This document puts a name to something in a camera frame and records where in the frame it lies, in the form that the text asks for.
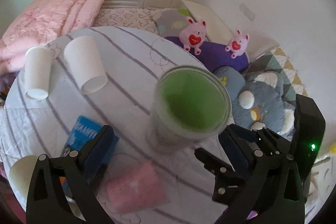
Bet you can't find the small pink cup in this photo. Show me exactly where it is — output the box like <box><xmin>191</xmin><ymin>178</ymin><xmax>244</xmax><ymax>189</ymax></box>
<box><xmin>104</xmin><ymin>161</ymin><xmax>167</xmax><ymax>214</ymax></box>

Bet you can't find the geometric patterned bedspread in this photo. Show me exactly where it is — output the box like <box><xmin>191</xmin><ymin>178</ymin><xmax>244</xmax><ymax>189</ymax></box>
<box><xmin>243</xmin><ymin>47</ymin><xmax>307</xmax><ymax>106</ymax></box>

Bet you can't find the blue black can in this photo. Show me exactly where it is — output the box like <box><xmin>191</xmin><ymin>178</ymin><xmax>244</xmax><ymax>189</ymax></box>
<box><xmin>59</xmin><ymin>115</ymin><xmax>120</xmax><ymax>198</ymax></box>

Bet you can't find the white paper cup far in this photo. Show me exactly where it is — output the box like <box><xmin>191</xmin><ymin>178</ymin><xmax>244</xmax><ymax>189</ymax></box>
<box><xmin>25</xmin><ymin>46</ymin><xmax>53</xmax><ymax>101</ymax></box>

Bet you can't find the small pink bunny plush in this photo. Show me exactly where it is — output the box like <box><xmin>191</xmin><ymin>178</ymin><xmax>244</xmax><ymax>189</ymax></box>
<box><xmin>225</xmin><ymin>30</ymin><xmax>249</xmax><ymax>59</ymax></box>

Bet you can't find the grey patterned pillow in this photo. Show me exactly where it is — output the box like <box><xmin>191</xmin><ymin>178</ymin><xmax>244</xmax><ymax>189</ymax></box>
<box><xmin>151</xmin><ymin>9</ymin><xmax>191</xmax><ymax>38</ymax></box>

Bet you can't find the white flat box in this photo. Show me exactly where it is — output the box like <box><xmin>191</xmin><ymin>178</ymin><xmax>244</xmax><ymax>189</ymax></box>
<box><xmin>181</xmin><ymin>0</ymin><xmax>280</xmax><ymax>62</ymax></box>

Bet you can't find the white paper cup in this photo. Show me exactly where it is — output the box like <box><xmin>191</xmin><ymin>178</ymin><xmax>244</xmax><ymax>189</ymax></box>
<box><xmin>64</xmin><ymin>36</ymin><xmax>108</xmax><ymax>95</ymax></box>
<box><xmin>25</xmin><ymin>46</ymin><xmax>53</xmax><ymax>101</ymax></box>

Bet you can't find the white striped table cloth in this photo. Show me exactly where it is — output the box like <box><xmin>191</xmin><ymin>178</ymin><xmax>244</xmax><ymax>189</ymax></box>
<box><xmin>1</xmin><ymin>27</ymin><xmax>226</xmax><ymax>223</ymax></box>

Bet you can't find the purple pillow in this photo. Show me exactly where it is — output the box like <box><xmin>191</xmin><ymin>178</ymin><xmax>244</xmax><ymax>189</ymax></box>
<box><xmin>164</xmin><ymin>36</ymin><xmax>249</xmax><ymax>74</ymax></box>

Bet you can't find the white paper cup near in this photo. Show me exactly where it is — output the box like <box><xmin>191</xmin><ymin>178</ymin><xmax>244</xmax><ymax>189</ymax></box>
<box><xmin>64</xmin><ymin>36</ymin><xmax>108</xmax><ymax>95</ymax></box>

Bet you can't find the green pink glass cup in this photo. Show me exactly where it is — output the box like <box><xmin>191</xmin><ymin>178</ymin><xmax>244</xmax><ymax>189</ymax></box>
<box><xmin>146</xmin><ymin>65</ymin><xmax>232</xmax><ymax>153</ymax></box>

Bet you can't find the large pink bunny plush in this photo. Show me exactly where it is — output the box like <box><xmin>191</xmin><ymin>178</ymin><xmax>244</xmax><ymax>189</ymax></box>
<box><xmin>179</xmin><ymin>16</ymin><xmax>207</xmax><ymax>56</ymax></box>

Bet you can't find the heart pattern pillow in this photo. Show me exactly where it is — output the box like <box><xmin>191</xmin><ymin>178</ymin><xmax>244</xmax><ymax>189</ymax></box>
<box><xmin>93</xmin><ymin>8</ymin><xmax>162</xmax><ymax>34</ymax></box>

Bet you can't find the pink folded quilt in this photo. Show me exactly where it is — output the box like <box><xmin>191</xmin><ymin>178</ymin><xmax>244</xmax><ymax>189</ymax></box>
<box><xmin>1</xmin><ymin>0</ymin><xmax>105</xmax><ymax>75</ymax></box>

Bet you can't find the blue grey plush cushion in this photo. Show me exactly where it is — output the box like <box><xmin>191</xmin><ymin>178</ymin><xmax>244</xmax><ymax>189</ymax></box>
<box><xmin>214</xmin><ymin>66</ymin><xmax>295</xmax><ymax>141</ymax></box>

